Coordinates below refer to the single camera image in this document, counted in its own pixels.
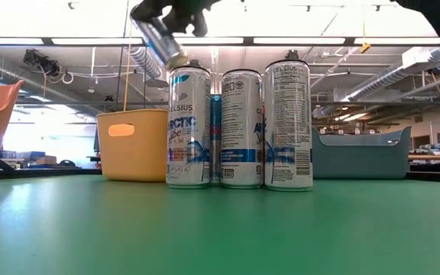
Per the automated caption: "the yellow hanging tag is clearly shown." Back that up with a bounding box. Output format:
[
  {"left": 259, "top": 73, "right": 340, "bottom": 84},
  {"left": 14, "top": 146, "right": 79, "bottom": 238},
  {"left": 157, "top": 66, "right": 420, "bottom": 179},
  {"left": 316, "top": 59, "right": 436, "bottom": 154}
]
[{"left": 359, "top": 7, "right": 373, "bottom": 54}]

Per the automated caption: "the silver ventilation duct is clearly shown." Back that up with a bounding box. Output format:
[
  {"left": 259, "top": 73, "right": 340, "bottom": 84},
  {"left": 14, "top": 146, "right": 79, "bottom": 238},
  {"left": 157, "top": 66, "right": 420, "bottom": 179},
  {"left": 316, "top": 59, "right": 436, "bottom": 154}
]
[{"left": 313, "top": 45, "right": 440, "bottom": 119}]

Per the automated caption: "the blue-grey plastic bin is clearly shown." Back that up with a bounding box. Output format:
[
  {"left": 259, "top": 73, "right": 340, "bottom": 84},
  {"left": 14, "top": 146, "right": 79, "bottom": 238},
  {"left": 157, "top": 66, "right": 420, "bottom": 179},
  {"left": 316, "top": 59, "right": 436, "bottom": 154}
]
[{"left": 311, "top": 125, "right": 413, "bottom": 180}]

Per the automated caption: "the black hanging device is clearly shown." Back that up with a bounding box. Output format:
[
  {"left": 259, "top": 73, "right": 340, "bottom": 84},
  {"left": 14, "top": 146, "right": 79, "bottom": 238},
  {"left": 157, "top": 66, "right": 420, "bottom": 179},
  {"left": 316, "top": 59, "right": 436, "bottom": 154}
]
[{"left": 22, "top": 48, "right": 61, "bottom": 78}]

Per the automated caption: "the blue silver Red Bull can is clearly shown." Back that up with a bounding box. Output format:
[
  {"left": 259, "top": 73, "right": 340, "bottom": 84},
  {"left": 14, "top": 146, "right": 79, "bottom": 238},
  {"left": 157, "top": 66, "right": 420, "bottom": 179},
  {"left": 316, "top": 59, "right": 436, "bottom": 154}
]
[
  {"left": 130, "top": 13, "right": 189, "bottom": 73},
  {"left": 209, "top": 93, "right": 223, "bottom": 186}
]

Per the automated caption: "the white Celsius can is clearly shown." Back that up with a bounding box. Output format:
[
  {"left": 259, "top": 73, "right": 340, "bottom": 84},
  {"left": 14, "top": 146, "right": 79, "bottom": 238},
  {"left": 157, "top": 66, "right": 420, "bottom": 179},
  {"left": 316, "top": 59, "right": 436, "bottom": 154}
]
[
  {"left": 219, "top": 68, "right": 264, "bottom": 190},
  {"left": 263, "top": 59, "right": 315, "bottom": 192},
  {"left": 165, "top": 64, "right": 212, "bottom": 190}
]

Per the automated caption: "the wooden workbench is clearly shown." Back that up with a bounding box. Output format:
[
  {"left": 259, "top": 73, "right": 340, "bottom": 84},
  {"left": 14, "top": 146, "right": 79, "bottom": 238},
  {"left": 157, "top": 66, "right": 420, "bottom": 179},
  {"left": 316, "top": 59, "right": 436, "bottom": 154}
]
[{"left": 408, "top": 152, "right": 440, "bottom": 173}]

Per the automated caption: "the yellow hanging cord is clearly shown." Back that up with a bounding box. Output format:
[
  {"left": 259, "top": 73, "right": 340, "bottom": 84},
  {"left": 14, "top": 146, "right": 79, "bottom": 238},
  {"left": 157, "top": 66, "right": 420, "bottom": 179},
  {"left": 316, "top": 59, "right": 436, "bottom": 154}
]
[{"left": 122, "top": 0, "right": 134, "bottom": 112}]

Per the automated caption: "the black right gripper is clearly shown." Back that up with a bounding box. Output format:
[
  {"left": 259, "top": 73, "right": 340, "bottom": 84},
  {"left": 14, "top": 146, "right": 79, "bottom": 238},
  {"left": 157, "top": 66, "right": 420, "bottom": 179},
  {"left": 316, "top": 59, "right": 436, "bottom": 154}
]
[{"left": 129, "top": 0, "right": 223, "bottom": 34}]

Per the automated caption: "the yellow plastic bin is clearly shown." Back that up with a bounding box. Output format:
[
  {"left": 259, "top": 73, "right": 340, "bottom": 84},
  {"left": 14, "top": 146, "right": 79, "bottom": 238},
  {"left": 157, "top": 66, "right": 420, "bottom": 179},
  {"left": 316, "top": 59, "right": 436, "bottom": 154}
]
[{"left": 96, "top": 108, "right": 170, "bottom": 183}]

